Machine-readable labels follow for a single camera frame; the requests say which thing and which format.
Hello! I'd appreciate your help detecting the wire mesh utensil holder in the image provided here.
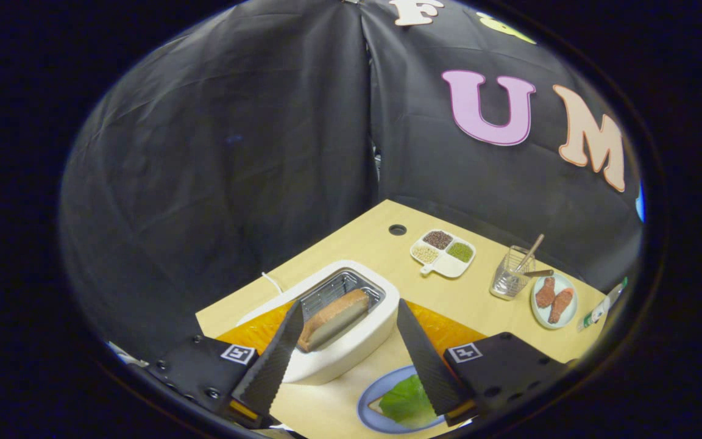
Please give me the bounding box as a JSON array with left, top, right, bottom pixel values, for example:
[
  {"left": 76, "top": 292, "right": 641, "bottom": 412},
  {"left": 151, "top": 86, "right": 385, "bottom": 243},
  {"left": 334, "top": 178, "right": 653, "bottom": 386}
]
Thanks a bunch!
[{"left": 489, "top": 245, "right": 536, "bottom": 301}]

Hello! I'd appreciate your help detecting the clear water bottle green cap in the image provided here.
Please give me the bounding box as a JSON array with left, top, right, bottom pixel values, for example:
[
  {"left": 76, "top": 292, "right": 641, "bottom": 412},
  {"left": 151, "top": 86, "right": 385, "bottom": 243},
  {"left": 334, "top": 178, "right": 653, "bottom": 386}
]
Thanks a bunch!
[{"left": 576, "top": 277, "right": 629, "bottom": 332}]

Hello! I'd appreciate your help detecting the pale green plate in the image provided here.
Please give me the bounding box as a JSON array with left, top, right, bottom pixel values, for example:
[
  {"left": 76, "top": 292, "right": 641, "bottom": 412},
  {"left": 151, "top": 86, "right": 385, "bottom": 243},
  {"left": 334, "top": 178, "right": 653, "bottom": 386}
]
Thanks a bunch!
[{"left": 530, "top": 272, "right": 578, "bottom": 330}]

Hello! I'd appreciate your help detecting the white toaster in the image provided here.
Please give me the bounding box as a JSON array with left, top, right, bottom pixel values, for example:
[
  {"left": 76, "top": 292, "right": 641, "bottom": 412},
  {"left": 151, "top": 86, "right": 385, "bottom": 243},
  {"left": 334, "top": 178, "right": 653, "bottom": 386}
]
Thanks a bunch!
[{"left": 235, "top": 260, "right": 400, "bottom": 385}]

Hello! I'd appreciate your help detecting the white divided bean dish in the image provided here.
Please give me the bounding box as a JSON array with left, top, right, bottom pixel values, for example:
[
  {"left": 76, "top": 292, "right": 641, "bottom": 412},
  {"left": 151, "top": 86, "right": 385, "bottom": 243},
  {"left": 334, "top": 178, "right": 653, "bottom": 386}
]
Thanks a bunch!
[{"left": 410, "top": 229, "right": 477, "bottom": 279}]

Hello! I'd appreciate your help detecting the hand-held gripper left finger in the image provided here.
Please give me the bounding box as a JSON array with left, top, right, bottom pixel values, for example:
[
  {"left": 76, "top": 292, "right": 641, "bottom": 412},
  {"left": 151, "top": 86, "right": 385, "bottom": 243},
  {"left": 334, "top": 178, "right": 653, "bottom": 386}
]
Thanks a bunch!
[{"left": 144, "top": 299, "right": 305, "bottom": 427}]

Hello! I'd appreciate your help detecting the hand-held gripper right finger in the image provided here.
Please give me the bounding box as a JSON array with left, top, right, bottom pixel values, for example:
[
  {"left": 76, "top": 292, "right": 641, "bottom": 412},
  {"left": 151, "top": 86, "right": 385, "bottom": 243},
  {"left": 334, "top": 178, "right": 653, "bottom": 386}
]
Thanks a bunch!
[{"left": 396, "top": 299, "right": 571, "bottom": 427}]

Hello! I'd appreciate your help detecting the blue round plate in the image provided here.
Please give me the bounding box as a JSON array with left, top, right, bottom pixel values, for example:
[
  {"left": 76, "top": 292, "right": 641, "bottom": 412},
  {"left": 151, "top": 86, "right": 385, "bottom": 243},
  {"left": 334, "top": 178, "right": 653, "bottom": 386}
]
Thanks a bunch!
[{"left": 356, "top": 365, "right": 455, "bottom": 435}]

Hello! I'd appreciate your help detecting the green lettuce leaf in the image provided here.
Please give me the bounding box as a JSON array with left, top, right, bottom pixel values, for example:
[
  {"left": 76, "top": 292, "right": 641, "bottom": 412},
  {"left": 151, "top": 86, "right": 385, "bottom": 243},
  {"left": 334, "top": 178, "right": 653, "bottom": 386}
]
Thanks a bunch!
[{"left": 378, "top": 374, "right": 438, "bottom": 426}]

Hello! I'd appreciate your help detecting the brown meat patty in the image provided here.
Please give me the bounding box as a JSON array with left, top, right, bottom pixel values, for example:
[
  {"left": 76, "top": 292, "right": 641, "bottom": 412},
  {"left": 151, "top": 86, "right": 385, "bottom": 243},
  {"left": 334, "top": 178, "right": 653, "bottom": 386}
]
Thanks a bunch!
[
  {"left": 548, "top": 288, "right": 575, "bottom": 324},
  {"left": 535, "top": 277, "right": 556, "bottom": 309}
]

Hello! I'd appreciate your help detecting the black backdrop cloth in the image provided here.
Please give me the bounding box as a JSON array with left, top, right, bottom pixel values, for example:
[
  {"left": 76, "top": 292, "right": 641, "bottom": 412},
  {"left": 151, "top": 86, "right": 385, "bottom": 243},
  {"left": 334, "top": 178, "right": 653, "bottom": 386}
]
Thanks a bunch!
[{"left": 58, "top": 0, "right": 644, "bottom": 366}]

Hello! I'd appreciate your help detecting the plain toast bread slice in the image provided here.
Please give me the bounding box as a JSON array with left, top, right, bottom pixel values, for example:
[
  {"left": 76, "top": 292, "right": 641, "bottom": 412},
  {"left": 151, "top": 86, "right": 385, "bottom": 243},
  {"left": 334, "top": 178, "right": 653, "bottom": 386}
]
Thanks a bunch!
[{"left": 297, "top": 289, "right": 371, "bottom": 353}]

